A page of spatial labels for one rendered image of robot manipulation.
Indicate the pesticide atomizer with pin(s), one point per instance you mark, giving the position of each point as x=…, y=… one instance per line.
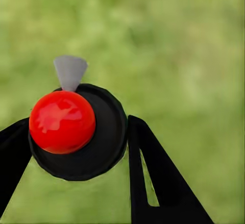
x=80, y=131

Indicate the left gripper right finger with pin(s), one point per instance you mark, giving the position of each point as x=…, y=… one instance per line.
x=177, y=202

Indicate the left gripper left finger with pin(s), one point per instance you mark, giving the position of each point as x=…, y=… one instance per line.
x=15, y=153

